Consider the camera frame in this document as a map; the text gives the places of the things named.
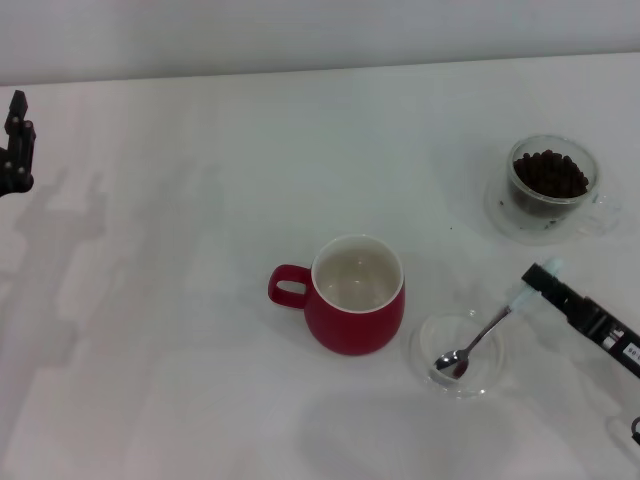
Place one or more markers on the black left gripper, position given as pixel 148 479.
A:
pixel 4 172

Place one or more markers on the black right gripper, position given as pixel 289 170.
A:
pixel 615 332

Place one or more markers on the red ceramic mug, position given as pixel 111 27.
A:
pixel 355 330

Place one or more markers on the pile of coffee beans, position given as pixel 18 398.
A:
pixel 550 172

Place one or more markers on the clear glass saucer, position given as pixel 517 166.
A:
pixel 497 220

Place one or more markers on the small clear glass dish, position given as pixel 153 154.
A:
pixel 492 370

